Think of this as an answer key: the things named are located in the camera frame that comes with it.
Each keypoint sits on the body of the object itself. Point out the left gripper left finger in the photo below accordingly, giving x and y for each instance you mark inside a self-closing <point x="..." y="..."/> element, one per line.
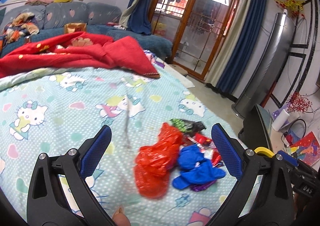
<point x="47" y="203"/>

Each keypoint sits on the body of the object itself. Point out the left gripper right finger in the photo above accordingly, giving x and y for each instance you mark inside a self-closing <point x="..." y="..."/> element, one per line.
<point x="262" y="194"/>

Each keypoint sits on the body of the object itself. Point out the purple gold snack wrapper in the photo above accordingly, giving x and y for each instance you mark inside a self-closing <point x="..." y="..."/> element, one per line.
<point x="198" y="188"/>

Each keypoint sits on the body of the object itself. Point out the blue plastic bag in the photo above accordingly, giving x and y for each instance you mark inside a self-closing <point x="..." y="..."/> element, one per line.
<point x="195" y="169"/>

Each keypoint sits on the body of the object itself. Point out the red plastic bag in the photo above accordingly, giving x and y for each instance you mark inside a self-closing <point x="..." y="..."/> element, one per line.
<point x="154" y="163"/>

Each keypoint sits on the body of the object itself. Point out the green black snack wrapper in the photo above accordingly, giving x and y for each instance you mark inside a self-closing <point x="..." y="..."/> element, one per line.
<point x="187" y="126"/>

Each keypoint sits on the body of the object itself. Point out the yellow rimmed black trash bin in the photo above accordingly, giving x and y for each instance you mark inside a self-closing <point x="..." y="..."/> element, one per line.
<point x="263" y="151"/>

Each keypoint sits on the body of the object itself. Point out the person left hand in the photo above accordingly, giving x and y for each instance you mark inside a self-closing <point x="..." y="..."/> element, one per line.
<point x="120" y="218"/>

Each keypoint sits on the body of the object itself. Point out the tv cabinet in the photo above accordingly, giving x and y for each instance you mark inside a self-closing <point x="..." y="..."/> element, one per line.
<point x="257" y="131"/>

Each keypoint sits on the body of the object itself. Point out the white vase red berries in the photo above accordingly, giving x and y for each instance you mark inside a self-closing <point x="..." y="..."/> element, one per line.
<point x="296" y="105"/>

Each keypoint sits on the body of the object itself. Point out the hello kitty blue bedsheet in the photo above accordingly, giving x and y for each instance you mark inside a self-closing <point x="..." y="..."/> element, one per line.
<point x="52" y="111"/>

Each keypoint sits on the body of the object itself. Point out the silver tower air conditioner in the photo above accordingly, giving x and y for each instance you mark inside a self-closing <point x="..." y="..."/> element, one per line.
<point x="269" y="66"/>

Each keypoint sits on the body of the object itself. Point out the right blue curtain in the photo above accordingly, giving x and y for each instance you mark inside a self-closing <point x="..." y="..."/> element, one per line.
<point x="231" y="61"/>

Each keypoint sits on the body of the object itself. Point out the blue curtain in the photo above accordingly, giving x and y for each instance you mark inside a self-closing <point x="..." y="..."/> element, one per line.
<point x="135" y="17"/>
<point x="231" y="61"/>

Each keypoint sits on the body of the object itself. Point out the white top coffee table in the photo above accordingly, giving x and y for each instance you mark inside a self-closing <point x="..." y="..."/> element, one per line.
<point x="178" y="73"/>

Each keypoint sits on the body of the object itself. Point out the red blanket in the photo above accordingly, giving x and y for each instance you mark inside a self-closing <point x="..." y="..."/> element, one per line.
<point x="79" y="50"/>

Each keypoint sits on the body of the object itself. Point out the golden gift bag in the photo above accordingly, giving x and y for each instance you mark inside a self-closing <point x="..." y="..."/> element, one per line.
<point x="75" y="27"/>

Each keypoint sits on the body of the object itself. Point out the clothes pile on sofa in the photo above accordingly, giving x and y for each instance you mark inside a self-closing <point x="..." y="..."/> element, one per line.
<point x="25" y="24"/>

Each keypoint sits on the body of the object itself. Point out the yellow artificial flowers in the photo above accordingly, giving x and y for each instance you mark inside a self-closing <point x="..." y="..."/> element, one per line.
<point x="294" y="7"/>

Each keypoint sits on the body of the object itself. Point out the blue grey sofa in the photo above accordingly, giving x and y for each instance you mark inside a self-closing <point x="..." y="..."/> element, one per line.
<point x="52" y="18"/>

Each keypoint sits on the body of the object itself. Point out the left blue curtain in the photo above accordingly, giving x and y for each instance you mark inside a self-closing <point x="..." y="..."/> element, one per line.
<point x="135" y="17"/>

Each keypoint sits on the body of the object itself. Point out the wooden glass sliding door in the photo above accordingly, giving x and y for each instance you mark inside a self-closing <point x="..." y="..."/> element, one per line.
<point x="196" y="28"/>

